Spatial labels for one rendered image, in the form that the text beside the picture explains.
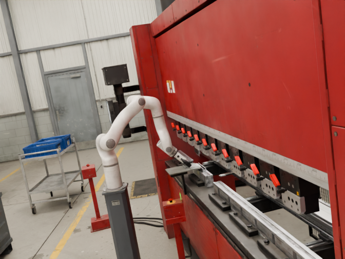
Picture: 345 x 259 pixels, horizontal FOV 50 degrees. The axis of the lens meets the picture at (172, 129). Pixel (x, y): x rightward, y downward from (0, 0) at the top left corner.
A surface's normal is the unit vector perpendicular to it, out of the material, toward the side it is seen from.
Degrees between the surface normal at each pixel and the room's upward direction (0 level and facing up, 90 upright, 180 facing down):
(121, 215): 90
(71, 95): 90
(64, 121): 90
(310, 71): 90
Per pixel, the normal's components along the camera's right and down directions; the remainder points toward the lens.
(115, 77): 0.23, 0.13
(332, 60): -0.96, 0.19
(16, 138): 0.00, 0.17
